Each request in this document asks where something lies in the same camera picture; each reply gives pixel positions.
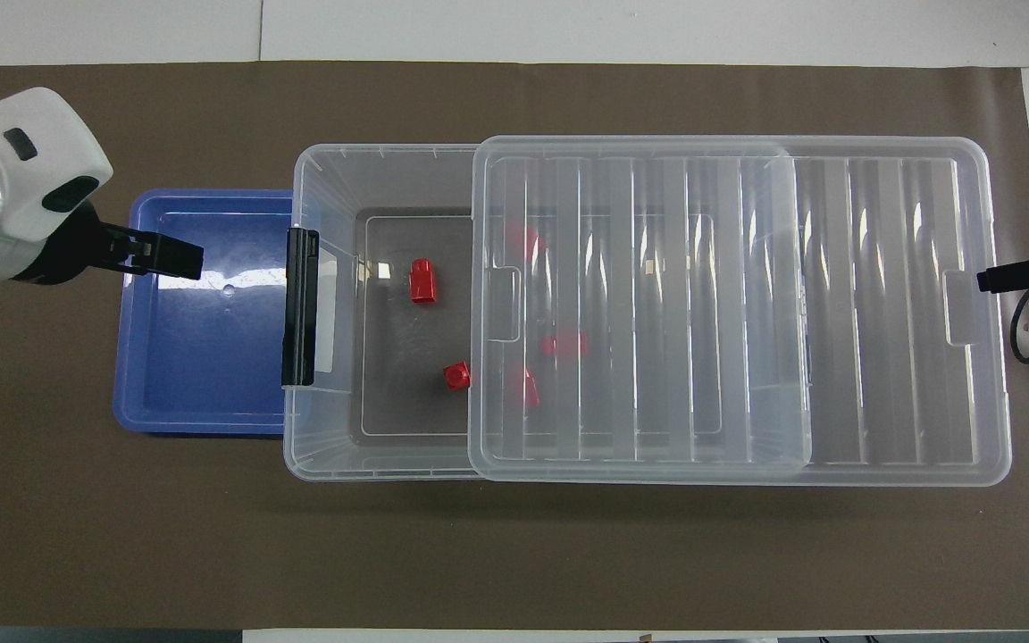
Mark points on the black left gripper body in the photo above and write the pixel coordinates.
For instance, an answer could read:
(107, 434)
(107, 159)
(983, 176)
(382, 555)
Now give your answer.
(77, 250)

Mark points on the blue plastic tray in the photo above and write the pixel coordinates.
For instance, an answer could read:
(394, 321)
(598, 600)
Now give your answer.
(202, 375)

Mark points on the clear ribbed plastic lid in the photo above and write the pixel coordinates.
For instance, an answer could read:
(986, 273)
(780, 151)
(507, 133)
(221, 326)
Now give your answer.
(881, 313)

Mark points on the clear plastic storage box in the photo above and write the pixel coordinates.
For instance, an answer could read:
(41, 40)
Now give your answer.
(407, 406)

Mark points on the brown table mat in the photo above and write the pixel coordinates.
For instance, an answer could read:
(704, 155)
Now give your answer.
(121, 536)

